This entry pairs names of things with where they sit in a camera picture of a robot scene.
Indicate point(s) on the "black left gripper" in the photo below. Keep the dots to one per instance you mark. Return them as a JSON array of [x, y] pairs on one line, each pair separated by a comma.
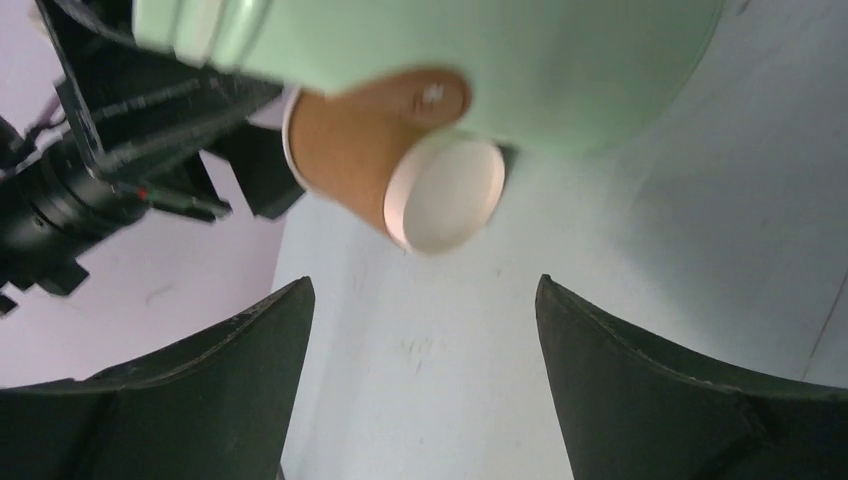
[[133, 113]]

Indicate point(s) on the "green straw holder jar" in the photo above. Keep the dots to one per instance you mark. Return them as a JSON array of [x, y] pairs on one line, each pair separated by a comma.
[[575, 77]]

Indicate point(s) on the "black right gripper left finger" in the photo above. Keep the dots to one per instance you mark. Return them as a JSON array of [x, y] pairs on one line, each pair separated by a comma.
[[214, 405]]

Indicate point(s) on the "brown paper coffee cup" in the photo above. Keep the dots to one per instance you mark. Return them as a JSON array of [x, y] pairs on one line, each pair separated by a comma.
[[388, 152]]

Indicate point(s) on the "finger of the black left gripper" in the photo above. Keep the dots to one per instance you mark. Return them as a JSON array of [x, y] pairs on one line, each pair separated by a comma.
[[257, 159]]

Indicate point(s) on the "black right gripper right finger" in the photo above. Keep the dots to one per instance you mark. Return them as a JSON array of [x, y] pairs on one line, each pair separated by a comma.
[[634, 405]]

